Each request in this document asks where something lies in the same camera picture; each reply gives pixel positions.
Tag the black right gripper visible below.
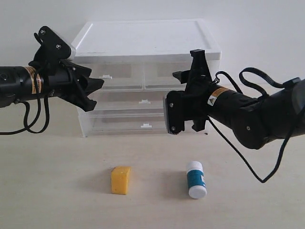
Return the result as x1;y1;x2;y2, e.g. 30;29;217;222
172;49;212;132

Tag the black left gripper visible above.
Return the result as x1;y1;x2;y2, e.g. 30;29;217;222
35;60;104;112

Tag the small drawer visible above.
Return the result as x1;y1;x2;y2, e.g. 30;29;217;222
144;62;191;90
87;63;143;91

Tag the teal label pill bottle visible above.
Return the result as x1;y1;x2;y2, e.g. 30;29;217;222
186;161;207;199

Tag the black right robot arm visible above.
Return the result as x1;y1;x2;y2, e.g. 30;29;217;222
165;50;305;149

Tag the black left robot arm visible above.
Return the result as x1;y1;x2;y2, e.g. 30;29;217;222
0;60;104;112

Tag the middle wide clear drawer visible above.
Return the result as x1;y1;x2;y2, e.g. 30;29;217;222
90;91;168;110

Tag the wide clear drawer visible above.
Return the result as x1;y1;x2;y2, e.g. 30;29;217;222
81;112;167;136
90;91;168;110

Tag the bottom wide clear drawer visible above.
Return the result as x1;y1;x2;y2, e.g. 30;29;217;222
81;112;167;136

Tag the white plastic drawer cabinet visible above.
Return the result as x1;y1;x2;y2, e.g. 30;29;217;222
72;19;221;137

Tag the yellow cheese block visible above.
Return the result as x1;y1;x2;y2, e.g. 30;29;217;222
111;166;131;195

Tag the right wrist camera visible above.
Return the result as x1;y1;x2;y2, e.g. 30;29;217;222
163;91;185;135

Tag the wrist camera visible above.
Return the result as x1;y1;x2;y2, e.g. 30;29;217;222
163;91;185;135
33;25;76;62

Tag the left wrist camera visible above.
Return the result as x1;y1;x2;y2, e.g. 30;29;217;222
33;25;76;62

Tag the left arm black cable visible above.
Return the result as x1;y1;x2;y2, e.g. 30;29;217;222
0;69;51;135

